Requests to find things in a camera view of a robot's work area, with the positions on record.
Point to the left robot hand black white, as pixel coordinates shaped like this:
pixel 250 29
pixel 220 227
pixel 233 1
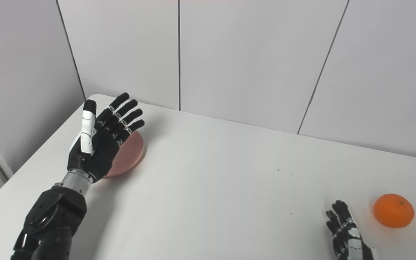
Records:
pixel 98 141

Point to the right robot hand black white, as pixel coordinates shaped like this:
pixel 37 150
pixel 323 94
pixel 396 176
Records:
pixel 349 238

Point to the pink round plate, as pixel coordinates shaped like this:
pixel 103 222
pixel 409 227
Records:
pixel 128 155

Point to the orange fruit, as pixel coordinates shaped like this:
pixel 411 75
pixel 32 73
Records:
pixel 393 211

